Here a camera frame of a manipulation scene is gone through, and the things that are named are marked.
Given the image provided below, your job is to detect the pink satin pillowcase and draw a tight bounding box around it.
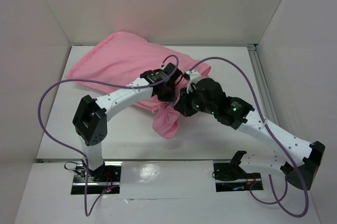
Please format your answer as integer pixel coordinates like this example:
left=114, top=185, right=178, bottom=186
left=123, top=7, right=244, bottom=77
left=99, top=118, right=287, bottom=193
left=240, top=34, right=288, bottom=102
left=65, top=31, right=212, bottom=140

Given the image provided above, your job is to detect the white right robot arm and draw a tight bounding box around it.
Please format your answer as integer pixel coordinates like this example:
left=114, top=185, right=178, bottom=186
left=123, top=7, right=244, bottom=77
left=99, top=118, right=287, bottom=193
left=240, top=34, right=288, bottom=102
left=174, top=70, right=325, bottom=190

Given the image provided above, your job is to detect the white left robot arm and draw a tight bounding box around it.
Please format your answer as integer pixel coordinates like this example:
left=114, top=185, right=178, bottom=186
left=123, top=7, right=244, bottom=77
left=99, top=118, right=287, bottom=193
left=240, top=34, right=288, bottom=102
left=73, top=63, right=183, bottom=181

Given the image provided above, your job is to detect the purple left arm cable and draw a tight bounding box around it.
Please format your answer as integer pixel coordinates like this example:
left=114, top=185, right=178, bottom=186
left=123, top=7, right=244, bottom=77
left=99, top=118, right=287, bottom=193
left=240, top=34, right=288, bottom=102
left=38, top=54, right=181, bottom=217

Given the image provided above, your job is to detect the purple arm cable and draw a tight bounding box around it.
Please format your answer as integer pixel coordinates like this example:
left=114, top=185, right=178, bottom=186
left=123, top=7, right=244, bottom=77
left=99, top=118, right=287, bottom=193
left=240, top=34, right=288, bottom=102
left=187, top=56, right=310, bottom=217
left=38, top=54, right=181, bottom=217

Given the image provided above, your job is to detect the aluminium frame rail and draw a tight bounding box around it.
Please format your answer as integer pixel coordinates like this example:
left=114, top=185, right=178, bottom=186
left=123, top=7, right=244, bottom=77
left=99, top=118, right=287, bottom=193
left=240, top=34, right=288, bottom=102
left=247, top=44, right=279, bottom=124

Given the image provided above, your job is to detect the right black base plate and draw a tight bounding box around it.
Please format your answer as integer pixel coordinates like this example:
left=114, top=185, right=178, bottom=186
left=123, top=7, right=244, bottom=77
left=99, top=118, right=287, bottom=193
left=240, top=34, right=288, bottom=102
left=212, top=162, right=264, bottom=192

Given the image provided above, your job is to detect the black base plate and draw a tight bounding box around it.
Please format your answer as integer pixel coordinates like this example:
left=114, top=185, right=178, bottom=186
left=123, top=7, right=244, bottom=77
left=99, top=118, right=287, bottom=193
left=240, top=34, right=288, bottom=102
left=212, top=162, right=264, bottom=192
left=64, top=161, right=122, bottom=195

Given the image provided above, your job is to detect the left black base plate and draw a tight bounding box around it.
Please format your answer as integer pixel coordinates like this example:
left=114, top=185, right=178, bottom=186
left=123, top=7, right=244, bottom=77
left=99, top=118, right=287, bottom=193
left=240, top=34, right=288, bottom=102
left=64, top=161, right=122, bottom=195

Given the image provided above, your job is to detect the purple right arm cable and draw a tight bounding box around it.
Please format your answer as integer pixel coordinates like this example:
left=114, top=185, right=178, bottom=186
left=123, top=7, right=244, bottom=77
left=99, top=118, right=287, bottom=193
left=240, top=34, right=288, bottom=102
left=187, top=56, right=310, bottom=217

